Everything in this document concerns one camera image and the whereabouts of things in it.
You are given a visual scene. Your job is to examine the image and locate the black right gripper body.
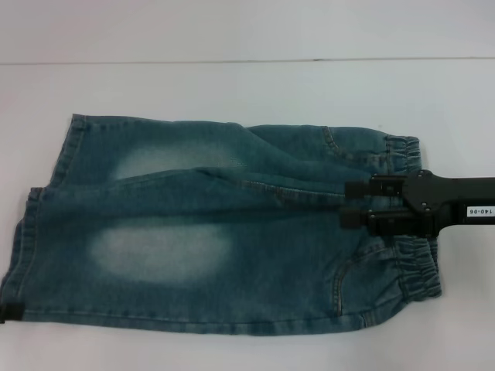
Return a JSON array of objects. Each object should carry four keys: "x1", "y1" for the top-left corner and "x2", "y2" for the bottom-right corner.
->
[{"x1": 404, "y1": 168, "x2": 495, "y2": 237}]

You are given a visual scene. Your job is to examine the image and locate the blue denim shorts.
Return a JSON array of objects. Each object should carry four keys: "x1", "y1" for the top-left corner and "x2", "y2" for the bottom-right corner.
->
[{"x1": 0, "y1": 112, "x2": 444, "y2": 328}]

